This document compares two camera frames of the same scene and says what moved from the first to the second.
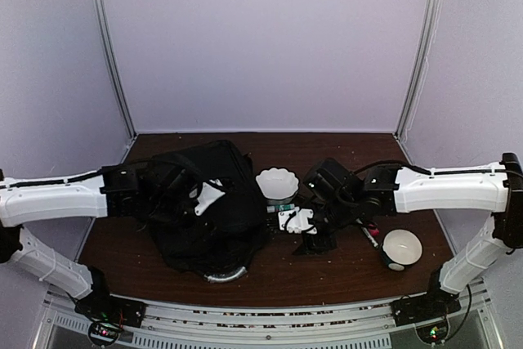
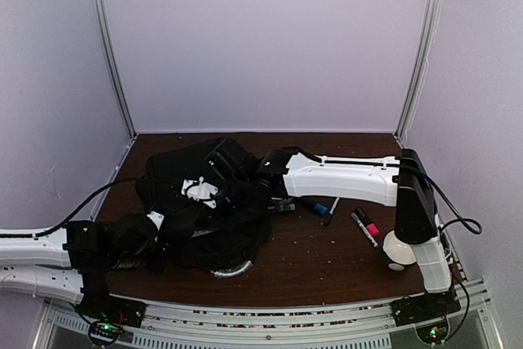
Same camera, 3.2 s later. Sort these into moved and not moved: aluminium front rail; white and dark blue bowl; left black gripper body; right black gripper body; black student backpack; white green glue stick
Moved: right black gripper body; left black gripper body
Not moved: black student backpack; white green glue stick; aluminium front rail; white and dark blue bowl
